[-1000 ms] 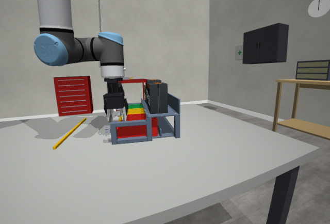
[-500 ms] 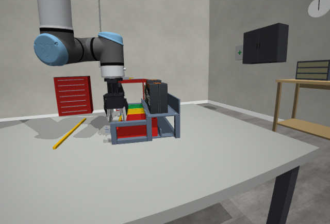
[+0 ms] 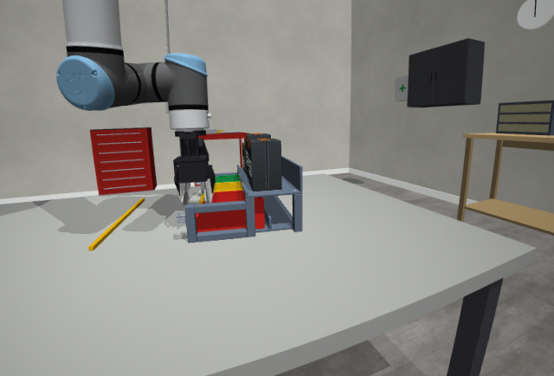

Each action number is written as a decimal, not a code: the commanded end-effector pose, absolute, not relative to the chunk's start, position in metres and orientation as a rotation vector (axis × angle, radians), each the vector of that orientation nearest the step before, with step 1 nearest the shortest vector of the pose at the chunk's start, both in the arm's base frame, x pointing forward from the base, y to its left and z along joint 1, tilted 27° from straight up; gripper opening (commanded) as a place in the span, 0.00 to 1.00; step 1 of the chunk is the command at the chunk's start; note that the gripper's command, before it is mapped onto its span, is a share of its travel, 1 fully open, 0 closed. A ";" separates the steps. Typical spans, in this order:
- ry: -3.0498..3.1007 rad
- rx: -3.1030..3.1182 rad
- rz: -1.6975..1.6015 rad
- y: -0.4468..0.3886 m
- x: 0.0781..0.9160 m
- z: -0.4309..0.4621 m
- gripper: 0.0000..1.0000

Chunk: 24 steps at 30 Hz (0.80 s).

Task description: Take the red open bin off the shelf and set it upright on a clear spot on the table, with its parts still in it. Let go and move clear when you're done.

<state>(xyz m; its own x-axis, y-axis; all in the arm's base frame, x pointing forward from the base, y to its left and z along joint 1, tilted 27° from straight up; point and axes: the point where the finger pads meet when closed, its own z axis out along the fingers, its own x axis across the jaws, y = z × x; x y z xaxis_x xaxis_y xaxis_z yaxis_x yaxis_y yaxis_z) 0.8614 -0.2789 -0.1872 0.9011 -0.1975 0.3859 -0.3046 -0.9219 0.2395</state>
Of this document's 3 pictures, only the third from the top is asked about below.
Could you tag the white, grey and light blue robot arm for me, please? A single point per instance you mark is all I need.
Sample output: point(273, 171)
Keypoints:
point(94, 76)

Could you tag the yellow open bin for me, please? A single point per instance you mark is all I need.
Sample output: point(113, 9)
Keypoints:
point(226, 186)

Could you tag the yellow bar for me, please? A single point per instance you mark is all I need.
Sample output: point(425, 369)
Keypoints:
point(100, 239)

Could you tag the grey metal shelf rack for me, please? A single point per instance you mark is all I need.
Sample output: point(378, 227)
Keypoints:
point(277, 216)

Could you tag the red bin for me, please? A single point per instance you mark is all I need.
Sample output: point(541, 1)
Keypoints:
point(227, 220)

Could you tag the green open bin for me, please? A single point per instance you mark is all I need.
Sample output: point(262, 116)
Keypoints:
point(227, 178)

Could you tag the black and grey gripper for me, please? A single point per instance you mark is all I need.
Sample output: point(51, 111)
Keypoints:
point(191, 168)

